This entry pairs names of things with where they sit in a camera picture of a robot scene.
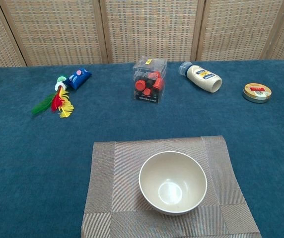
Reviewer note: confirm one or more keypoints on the clear box with orange parts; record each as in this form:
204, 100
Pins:
148, 86

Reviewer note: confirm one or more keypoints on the round gold tin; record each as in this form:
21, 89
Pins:
256, 93

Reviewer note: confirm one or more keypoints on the white ceramic bowl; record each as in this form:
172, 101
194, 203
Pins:
157, 171

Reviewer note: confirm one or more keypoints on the blue table cover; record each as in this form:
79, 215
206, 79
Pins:
32, 161

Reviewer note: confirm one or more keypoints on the woven rattan folding screen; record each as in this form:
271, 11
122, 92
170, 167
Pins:
147, 27

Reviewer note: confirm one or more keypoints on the blue cookie snack packet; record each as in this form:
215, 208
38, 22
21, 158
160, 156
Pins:
76, 79

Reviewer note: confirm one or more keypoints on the colourful feather shuttlecock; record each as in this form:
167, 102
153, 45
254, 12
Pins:
57, 102

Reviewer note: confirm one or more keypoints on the cream mayonnaise squeeze bottle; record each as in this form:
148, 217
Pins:
201, 79

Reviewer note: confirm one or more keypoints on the brown woven placemat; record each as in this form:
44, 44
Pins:
102, 198

